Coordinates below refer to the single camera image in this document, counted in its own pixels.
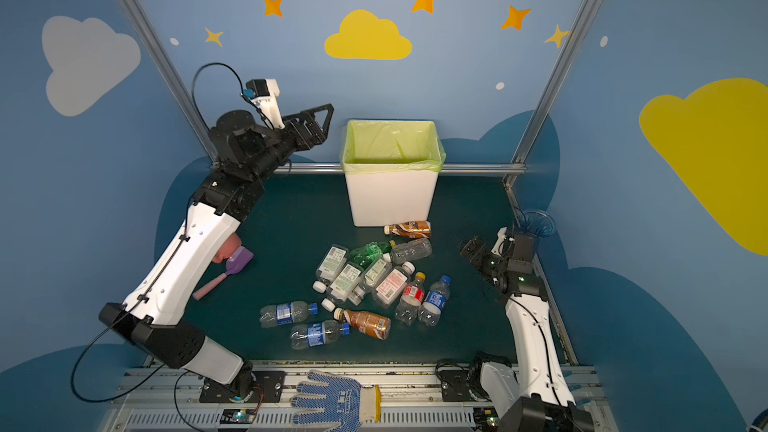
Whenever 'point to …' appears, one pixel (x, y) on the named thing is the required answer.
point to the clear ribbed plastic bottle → (411, 250)
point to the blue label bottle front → (308, 335)
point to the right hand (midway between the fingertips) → (474, 248)
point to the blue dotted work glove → (347, 403)
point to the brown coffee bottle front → (374, 325)
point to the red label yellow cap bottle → (412, 297)
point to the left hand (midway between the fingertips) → (319, 108)
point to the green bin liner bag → (378, 146)
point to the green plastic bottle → (363, 256)
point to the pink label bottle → (392, 286)
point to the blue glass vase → (537, 222)
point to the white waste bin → (390, 198)
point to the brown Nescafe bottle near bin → (410, 229)
